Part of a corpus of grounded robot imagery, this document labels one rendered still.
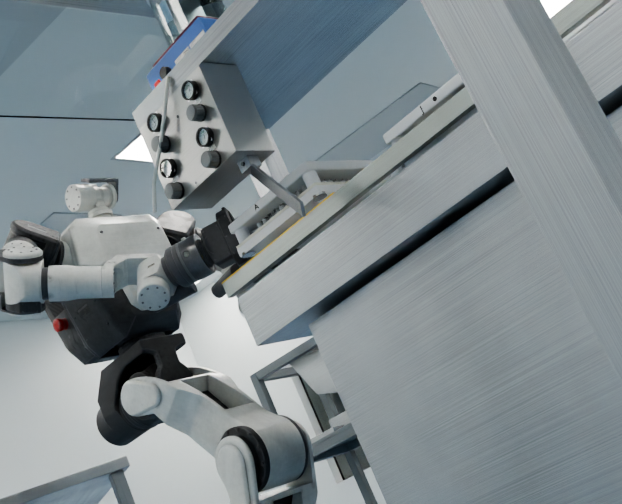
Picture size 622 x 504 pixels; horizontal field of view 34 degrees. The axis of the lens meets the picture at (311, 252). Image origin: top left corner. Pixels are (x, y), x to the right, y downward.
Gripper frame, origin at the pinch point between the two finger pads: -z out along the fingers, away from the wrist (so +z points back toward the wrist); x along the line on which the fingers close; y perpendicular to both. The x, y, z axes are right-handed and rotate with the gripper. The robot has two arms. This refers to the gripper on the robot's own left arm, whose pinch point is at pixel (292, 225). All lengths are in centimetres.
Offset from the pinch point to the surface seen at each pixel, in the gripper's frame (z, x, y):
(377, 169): -42.3, 11.7, 15.3
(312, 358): 296, -51, -233
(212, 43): -24.9, -27.9, 20.9
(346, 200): -33.8, 12.4, 16.5
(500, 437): -37, 59, 12
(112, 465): 131, 9, -9
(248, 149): -18.7, -8.2, 18.5
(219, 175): -10.2, -8.1, 20.5
